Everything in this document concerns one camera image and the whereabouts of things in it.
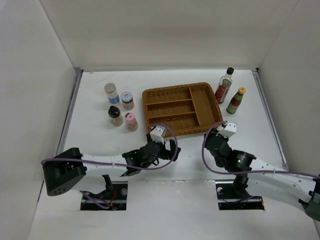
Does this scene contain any green-label yellow-cap sauce bottle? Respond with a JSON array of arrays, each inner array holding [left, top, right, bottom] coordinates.
[[226, 87, 246, 114]]

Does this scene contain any tall red-label sauce bottle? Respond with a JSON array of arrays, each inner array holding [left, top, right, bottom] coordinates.
[[215, 67, 234, 104]]

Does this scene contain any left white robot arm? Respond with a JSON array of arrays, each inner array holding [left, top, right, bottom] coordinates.
[[41, 136, 181, 200]]

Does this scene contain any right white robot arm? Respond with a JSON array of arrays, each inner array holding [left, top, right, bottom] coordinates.
[[201, 128, 320, 221]]

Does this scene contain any pink-cap spice shaker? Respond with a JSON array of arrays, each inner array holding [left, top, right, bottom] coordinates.
[[125, 112, 138, 132]]

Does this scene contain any black-cap spice shaker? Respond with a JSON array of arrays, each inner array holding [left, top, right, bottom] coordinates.
[[108, 105, 123, 127]]

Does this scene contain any brown wicker divided tray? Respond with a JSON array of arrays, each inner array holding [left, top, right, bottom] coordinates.
[[142, 82, 223, 136]]

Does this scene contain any red-white-lid spice jar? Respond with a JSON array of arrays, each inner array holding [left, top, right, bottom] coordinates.
[[120, 91, 134, 111]]

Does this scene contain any silver-lid blue-label jar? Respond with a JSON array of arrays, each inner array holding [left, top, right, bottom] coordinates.
[[104, 83, 120, 105]]

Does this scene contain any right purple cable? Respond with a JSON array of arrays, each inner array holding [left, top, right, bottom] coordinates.
[[201, 121, 320, 180]]

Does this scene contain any purple cable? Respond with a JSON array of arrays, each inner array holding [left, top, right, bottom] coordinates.
[[201, 121, 320, 180], [40, 123, 181, 171]]

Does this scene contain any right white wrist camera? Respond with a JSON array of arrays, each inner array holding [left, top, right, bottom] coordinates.
[[217, 120, 237, 139]]

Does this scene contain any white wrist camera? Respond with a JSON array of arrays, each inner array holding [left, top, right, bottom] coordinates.
[[217, 120, 237, 139], [149, 125, 167, 145]]

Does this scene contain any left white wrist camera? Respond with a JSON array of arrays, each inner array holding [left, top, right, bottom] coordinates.
[[149, 125, 167, 145]]

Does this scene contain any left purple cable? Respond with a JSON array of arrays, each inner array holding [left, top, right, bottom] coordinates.
[[40, 123, 181, 171]]

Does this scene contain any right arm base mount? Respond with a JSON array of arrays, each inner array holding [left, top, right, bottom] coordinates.
[[215, 176, 265, 211]]

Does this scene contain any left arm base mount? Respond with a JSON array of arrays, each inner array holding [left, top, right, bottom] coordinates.
[[80, 174, 128, 211]]

